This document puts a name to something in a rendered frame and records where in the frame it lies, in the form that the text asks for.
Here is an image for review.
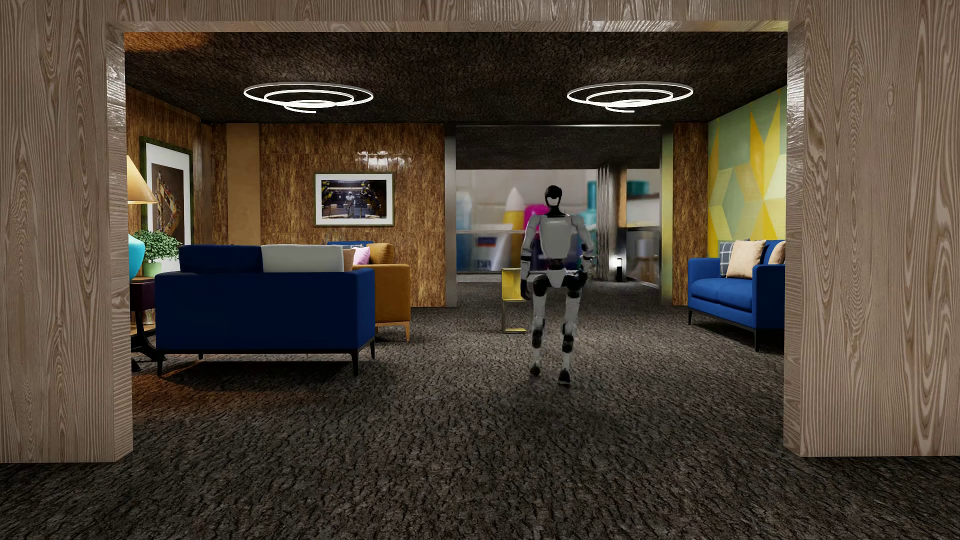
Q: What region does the yellow side table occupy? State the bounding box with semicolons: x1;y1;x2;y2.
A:
500;267;531;335

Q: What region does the left robot leg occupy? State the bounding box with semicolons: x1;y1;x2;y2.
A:
528;270;558;378

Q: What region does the robot leg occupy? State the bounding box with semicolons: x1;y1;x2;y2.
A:
528;270;558;378
556;270;589;387

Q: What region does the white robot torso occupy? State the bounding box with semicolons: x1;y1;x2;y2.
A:
534;211;584;271

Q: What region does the right robot leg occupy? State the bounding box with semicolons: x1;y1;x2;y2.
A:
556;270;589;387

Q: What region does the mustard yellow armchair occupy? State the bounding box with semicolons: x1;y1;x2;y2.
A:
364;242;413;343

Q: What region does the bright blue sofa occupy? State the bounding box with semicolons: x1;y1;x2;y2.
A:
687;239;787;353

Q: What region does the beige square cushion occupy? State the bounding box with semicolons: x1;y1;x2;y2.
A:
725;239;767;281

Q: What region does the white framed wide picture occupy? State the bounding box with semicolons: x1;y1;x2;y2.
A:
314;172;396;228

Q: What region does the white sofa cushion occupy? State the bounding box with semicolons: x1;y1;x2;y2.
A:
261;244;345;273

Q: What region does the dark blue sofa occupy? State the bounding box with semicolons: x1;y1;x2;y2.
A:
154;244;377;378

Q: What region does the green framed tall picture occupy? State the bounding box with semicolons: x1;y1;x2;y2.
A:
139;136;195;246

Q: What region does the potted green plant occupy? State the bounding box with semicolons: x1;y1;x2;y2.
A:
132;228;183;279

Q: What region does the dark wooden side table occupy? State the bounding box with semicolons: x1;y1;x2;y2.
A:
129;276;160;374

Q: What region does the yellow shade table lamp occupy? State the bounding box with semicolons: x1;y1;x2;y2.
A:
126;154;159;282

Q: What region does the ring ceiling lamp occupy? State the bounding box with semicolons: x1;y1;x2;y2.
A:
242;81;375;115
565;80;695;114

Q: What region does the geometric yellow green wall panel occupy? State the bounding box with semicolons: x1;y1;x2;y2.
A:
707;85;788;261

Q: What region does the glass wall sconce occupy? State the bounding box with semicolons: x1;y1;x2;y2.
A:
355;149;414;173

